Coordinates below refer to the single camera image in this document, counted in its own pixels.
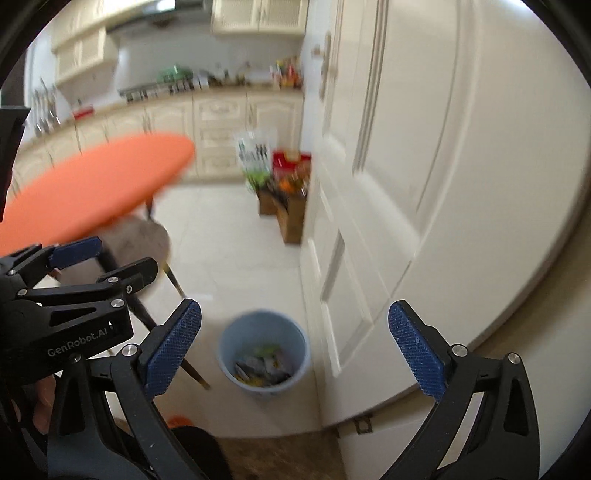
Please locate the metal door handle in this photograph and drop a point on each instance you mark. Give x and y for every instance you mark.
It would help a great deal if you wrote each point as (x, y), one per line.
(324, 53)

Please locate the orange slipper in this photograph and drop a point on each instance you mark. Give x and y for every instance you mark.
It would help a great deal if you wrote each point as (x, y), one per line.
(178, 421)

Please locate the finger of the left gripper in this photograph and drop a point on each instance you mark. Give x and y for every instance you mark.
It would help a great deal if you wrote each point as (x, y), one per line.
(65, 256)
(134, 276)

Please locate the black range hood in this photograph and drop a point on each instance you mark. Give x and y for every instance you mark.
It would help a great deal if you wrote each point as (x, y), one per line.
(161, 15)

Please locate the white panel door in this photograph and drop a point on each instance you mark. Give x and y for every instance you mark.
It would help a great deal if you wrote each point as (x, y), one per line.
(453, 155)

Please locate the cardboard box with oil bottles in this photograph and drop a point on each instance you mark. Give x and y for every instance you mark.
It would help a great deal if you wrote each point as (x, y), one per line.
(290, 195)

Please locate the wok with lid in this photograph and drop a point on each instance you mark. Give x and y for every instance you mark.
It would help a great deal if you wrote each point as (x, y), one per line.
(226, 80)

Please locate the cream upper kitchen cabinets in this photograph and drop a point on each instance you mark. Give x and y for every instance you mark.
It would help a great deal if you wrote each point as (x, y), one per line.
(141, 39)

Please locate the red gift box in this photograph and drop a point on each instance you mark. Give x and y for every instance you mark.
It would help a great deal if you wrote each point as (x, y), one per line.
(287, 163)

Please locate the white rice bag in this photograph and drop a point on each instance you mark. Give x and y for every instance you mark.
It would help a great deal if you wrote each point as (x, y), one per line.
(254, 149)

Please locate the red basin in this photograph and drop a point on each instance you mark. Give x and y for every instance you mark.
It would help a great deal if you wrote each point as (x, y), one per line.
(82, 112)

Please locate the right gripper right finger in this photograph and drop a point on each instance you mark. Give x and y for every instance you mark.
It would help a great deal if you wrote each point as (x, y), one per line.
(483, 424)

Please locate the black gas stove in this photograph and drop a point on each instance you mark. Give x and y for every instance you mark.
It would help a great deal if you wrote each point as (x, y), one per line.
(162, 89)

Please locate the cream kitchen cabinets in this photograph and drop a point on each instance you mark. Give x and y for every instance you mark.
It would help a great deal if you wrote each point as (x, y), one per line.
(211, 119)
(141, 39)

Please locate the round orange table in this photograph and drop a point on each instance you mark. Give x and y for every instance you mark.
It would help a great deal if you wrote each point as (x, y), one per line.
(93, 189)

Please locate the cream lower kitchen cabinets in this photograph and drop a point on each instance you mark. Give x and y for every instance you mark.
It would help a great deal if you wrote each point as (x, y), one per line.
(211, 119)

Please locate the blue plastic trash bin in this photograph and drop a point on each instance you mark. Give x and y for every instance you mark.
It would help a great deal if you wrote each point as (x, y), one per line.
(264, 353)

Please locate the green electric pot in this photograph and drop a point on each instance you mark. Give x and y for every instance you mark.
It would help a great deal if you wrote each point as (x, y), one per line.
(175, 73)

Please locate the small cardboard box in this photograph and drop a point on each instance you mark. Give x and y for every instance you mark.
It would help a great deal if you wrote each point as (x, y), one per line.
(267, 207)

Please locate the hanging utensil rack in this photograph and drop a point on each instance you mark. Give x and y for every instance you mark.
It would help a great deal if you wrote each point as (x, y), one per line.
(45, 115)

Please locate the round wooden stool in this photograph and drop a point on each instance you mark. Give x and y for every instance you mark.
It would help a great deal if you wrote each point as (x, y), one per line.
(128, 240)

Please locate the person left hand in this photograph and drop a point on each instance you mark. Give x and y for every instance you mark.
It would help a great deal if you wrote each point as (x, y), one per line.
(45, 397)

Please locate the condiment bottles group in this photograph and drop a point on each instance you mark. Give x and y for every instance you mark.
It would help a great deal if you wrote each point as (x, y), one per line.
(287, 74)

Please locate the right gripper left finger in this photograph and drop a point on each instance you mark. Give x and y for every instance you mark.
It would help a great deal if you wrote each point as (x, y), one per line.
(142, 376)

